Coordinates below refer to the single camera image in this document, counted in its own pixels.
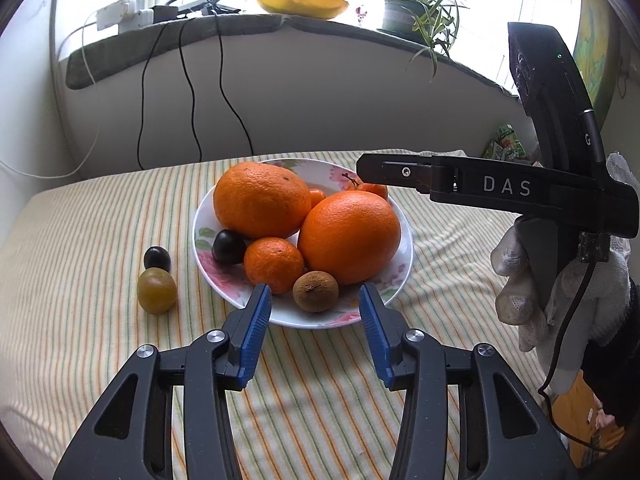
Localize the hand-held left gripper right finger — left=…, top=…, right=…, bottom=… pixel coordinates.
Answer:
left=358, top=281, right=576, bottom=480

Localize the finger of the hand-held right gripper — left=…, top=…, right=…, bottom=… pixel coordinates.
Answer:
left=356, top=152, right=435, bottom=194

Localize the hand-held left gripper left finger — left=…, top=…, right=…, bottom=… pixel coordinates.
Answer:
left=52, top=283, right=273, bottom=480

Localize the mandarin with stem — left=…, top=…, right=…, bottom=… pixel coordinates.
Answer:
left=342, top=172, right=389, bottom=200

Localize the brown kiwi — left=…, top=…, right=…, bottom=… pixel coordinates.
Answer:
left=292, top=271, right=340, bottom=313

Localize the large smooth orange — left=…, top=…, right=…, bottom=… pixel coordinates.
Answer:
left=297, top=190, right=402, bottom=286

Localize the dark plum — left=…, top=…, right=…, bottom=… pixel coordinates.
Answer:
left=143, top=246, right=172, bottom=273
left=212, top=229, right=248, bottom=265

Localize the white floral plate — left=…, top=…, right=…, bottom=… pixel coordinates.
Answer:
left=192, top=158, right=415, bottom=330

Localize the large speckled orange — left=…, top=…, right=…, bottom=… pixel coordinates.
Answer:
left=213, top=162, right=312, bottom=240

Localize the person's right forearm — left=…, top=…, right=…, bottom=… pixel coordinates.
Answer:
left=580, top=280, right=640, bottom=431

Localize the person's right hand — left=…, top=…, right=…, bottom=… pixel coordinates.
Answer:
left=491, top=152, right=632, bottom=397

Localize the green snack packet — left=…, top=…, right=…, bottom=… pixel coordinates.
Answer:
left=482, top=125, right=526, bottom=161

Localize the yellow green framed picture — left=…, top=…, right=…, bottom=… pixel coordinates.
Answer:
left=572, top=0, right=626, bottom=126

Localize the green plum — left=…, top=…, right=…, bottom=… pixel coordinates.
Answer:
left=137, top=268, right=178, bottom=316

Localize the potted spider plant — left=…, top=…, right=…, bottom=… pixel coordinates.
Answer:
left=350, top=0, right=471, bottom=81

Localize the orange bag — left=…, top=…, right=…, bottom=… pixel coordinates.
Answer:
left=555, top=370, right=626, bottom=466

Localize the black power cable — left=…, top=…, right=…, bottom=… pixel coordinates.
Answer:
left=137, top=22, right=168, bottom=170
left=179, top=20, right=203, bottom=162
left=214, top=12, right=255, bottom=157

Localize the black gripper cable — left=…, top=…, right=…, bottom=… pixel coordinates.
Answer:
left=537, top=257, right=608, bottom=448

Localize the white cable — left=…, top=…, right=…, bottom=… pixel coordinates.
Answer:
left=0, top=10, right=101, bottom=179

